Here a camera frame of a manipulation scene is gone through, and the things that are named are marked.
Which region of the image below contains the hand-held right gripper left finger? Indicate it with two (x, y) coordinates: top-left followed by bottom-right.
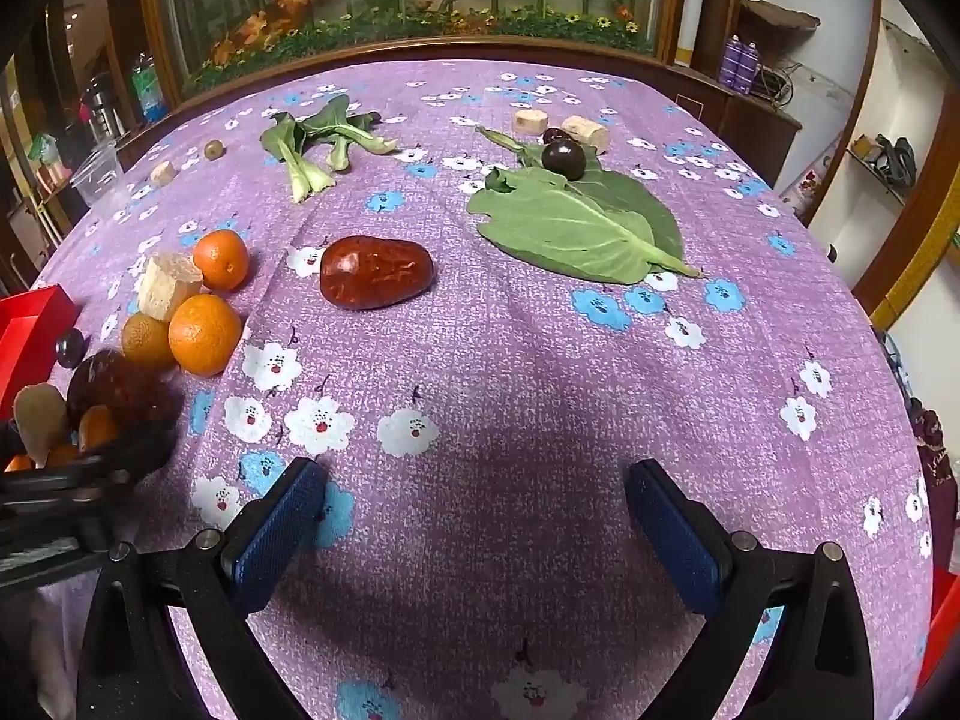
(75, 456), (329, 720)

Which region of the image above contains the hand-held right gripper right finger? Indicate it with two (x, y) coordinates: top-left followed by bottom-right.
(626, 459), (878, 720)

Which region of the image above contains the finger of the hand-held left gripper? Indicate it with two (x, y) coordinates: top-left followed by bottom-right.
(0, 496), (132, 586)
(0, 457), (136, 500)

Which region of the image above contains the beige oval fruit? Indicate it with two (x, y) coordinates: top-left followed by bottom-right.
(13, 382), (72, 470)

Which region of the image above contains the dark brown round fruit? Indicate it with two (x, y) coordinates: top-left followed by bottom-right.
(66, 350), (181, 436)

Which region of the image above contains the red tray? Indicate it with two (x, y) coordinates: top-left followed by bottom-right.
(0, 285), (80, 421)

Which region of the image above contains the small tan round fruit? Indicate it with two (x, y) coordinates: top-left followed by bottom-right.
(121, 313), (177, 372)

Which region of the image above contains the orange tangerine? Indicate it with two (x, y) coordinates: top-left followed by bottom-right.
(193, 229), (250, 292)
(167, 294), (243, 377)

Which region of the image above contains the large red jujube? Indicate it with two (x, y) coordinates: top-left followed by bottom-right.
(319, 235), (436, 311)

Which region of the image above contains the large beige sugarcane chunk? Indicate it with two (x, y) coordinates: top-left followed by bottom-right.
(137, 253), (205, 323)

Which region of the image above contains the purple floral tablecloth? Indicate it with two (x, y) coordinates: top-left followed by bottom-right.
(30, 60), (938, 720)

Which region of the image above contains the clear plastic cup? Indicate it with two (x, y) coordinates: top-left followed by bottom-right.
(71, 139), (128, 207)

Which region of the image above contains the light green cabbage leaf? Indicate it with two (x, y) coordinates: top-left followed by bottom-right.
(466, 167), (704, 286)

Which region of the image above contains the dark green leaf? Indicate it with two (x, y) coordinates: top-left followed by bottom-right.
(476, 126), (685, 267)

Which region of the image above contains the dark metal thermos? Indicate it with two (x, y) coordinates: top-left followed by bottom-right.
(79, 75), (125, 147)

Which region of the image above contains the green bok choy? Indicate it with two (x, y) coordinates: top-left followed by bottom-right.
(259, 111), (336, 203)
(300, 94), (400, 172)

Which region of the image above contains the green label plastic bottle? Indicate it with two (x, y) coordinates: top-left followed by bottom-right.
(131, 52), (167, 125)

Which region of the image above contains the dark bag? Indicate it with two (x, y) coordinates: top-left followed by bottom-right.
(874, 133), (917, 188)

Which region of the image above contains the artificial plant display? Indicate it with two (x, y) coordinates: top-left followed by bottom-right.
(142, 0), (687, 91)

